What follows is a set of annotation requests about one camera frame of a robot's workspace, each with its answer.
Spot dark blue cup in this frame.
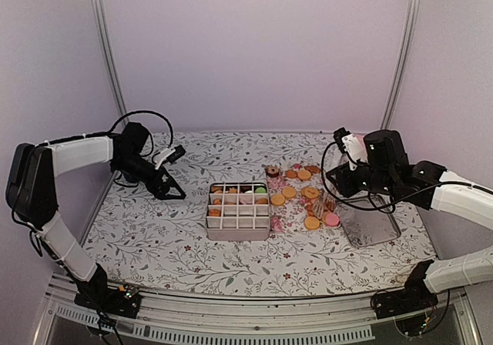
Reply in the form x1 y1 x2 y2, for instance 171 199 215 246
116 172 139 185

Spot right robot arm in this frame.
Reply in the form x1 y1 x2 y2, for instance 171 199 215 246
322 128 492 311

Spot pink plate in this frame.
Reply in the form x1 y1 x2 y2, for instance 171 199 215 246
354 134 364 146

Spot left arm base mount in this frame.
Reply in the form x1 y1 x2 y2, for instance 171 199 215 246
74 285 142 319

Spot right aluminium frame post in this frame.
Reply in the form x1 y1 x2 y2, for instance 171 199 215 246
380 0 421 129

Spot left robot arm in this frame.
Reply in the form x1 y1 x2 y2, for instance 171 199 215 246
5 122 186 310

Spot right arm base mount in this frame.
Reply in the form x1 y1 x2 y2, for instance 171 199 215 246
370 284 438 319

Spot silver tin lid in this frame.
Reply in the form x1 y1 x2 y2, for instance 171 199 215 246
335 203 401 249

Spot aluminium front rail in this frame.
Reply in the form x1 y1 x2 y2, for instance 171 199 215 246
33 274 483 344

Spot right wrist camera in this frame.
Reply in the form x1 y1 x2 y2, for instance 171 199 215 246
334 127 367 171

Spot chocolate donut cookie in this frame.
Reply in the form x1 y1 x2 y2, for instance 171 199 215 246
265 166 280 178

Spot aluminium frame post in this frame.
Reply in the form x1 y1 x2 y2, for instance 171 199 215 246
380 0 421 129
90 0 127 116

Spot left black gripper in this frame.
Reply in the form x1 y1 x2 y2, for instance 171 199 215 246
114 152 186 199

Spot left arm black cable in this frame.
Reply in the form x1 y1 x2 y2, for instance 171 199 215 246
109 109 175 153

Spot left aluminium frame post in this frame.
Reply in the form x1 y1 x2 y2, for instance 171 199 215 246
90 0 127 116

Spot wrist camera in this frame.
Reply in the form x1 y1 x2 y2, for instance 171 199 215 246
334 127 367 171
152 145 186 169

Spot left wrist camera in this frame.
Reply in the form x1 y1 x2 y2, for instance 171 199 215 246
152 145 186 169

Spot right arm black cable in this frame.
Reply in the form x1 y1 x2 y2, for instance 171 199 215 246
320 139 396 213

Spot metal serving tongs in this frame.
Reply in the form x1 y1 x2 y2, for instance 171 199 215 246
312 191 336 219

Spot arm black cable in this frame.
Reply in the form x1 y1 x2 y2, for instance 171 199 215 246
109 109 175 153
320 139 396 213

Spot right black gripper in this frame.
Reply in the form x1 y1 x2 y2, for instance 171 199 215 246
327 161 396 197

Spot floral tablecloth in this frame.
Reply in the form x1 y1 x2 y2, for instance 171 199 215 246
82 130 440 298

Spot metal tin with white dividers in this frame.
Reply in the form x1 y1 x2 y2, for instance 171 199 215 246
206 182 271 242

